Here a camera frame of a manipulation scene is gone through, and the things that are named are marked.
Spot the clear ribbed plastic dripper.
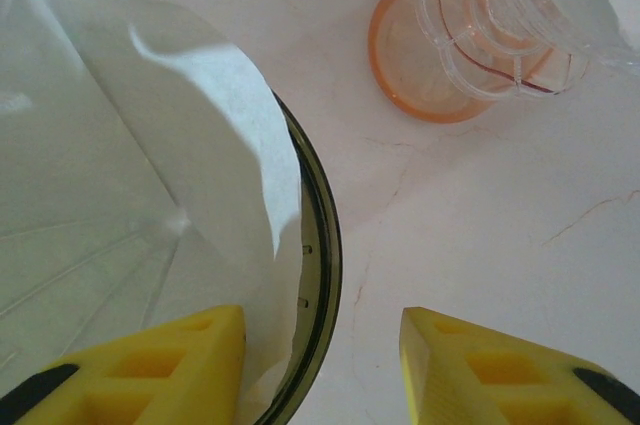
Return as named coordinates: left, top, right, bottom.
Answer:
left=417, top=0, right=640, bottom=101

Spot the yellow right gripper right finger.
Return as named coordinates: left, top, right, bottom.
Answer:
left=398, top=306, right=640, bottom=425

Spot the white paper coffee filter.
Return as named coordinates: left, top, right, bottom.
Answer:
left=0, top=0, right=304, bottom=411

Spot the olive green dripper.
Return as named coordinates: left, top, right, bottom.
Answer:
left=239, top=88, right=344, bottom=425

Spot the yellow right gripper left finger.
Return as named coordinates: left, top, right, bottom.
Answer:
left=0, top=303, right=248, bottom=425

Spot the orange transparent coffee server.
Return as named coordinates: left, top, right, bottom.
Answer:
left=368, top=0, right=586, bottom=125

